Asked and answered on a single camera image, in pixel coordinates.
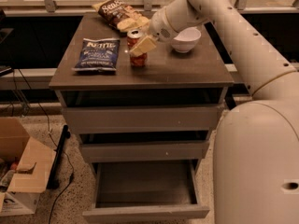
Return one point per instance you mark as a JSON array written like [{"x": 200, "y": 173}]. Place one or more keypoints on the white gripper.
[{"x": 159, "y": 26}]

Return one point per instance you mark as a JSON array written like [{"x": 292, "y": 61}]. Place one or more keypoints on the red coke can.
[{"x": 137, "y": 58}]

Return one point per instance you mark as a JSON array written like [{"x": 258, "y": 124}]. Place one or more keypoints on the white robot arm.
[{"x": 256, "y": 146}]

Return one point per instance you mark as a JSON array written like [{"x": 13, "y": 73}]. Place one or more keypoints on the grey drawer cabinet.
[{"x": 198, "y": 77}]

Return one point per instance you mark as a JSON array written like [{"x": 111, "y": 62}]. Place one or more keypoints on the grey top drawer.
[{"x": 140, "y": 119}]

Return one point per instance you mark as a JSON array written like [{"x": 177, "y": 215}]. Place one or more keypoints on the grey middle drawer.
[{"x": 148, "y": 151}]

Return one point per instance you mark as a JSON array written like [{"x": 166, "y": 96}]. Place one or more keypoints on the grey open bottom drawer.
[{"x": 145, "y": 191}]

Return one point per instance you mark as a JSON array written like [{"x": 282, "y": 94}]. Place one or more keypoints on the brown sea salt chips bag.
[{"x": 114, "y": 11}]

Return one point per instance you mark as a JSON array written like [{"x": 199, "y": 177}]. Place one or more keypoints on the white bowl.
[{"x": 186, "y": 40}]

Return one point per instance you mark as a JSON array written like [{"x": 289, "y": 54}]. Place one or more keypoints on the blue kettle chips bag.
[{"x": 98, "y": 55}]

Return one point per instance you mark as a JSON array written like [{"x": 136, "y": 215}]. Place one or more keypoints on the cardboard box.
[{"x": 29, "y": 163}]

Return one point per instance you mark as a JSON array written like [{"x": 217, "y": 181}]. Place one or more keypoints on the black bar stand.
[{"x": 53, "y": 182}]

